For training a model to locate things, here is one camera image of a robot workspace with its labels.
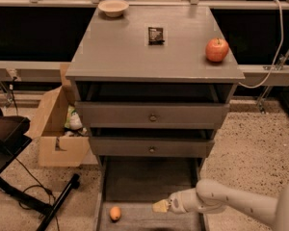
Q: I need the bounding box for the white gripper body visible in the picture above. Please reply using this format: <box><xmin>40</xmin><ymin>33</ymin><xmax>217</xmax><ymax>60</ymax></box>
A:
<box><xmin>168</xmin><ymin>192</ymin><xmax>186</xmax><ymax>214</ymax></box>

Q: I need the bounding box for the black stand with base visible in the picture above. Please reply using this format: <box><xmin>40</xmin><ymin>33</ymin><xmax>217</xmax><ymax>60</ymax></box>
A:
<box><xmin>0</xmin><ymin>108</ymin><xmax>80</xmax><ymax>231</ymax></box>

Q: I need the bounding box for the red apple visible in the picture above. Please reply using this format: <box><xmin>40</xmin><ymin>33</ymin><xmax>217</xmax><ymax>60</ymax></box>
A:
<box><xmin>205</xmin><ymin>38</ymin><xmax>229</xmax><ymax>63</ymax></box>

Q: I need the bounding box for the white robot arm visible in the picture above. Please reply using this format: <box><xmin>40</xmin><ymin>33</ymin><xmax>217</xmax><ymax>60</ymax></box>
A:
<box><xmin>152</xmin><ymin>179</ymin><xmax>289</xmax><ymax>231</ymax></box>

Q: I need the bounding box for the metal window rail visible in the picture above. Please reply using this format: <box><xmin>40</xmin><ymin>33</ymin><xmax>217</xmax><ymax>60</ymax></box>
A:
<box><xmin>0</xmin><ymin>61</ymin><xmax>289</xmax><ymax>87</ymax></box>

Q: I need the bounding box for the grey top drawer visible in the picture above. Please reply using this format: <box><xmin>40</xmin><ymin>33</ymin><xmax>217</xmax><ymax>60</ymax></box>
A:
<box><xmin>76</xmin><ymin>102</ymin><xmax>229</xmax><ymax>129</ymax></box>

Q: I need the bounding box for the white cable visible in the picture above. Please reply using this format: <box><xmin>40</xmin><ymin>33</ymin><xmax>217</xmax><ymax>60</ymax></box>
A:
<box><xmin>238</xmin><ymin>0</ymin><xmax>289</xmax><ymax>90</ymax></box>

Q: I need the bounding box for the orange fruit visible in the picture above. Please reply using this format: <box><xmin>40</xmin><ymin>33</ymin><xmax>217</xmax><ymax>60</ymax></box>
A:
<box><xmin>109</xmin><ymin>206</ymin><xmax>121</xmax><ymax>221</ymax></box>

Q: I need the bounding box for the grey open bottom drawer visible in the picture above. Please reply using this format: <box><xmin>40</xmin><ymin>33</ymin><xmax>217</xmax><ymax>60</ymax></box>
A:
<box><xmin>93</xmin><ymin>156</ymin><xmax>207</xmax><ymax>231</ymax></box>

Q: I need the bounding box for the grey middle drawer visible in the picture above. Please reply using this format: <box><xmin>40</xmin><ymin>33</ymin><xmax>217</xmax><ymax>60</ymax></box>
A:
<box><xmin>90</xmin><ymin>137</ymin><xmax>215</xmax><ymax>158</ymax></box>

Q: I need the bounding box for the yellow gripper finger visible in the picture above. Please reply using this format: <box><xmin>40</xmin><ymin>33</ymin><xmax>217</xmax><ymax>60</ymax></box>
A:
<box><xmin>152</xmin><ymin>199</ymin><xmax>170</xmax><ymax>213</ymax></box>

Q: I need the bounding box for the grey wooden drawer cabinet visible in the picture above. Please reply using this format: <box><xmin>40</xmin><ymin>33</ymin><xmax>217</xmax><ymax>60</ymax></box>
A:
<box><xmin>66</xmin><ymin>5</ymin><xmax>246</xmax><ymax>166</ymax></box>

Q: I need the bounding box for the black floor cable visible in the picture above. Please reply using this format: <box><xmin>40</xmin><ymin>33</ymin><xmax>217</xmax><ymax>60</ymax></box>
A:
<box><xmin>4</xmin><ymin>144</ymin><xmax>62</xmax><ymax>231</ymax></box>

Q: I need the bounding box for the beige bowl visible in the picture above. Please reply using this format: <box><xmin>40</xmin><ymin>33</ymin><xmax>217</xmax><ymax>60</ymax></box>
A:
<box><xmin>98</xmin><ymin>0</ymin><xmax>129</xmax><ymax>18</ymax></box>

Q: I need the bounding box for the cardboard box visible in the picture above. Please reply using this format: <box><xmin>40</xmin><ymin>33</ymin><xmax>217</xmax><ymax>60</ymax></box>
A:
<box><xmin>27</xmin><ymin>64</ymin><xmax>90</xmax><ymax>167</ymax></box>

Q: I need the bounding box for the white green plush toy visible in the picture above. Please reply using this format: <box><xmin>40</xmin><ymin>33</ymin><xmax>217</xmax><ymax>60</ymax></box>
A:
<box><xmin>65</xmin><ymin>106</ymin><xmax>83</xmax><ymax>131</ymax></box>

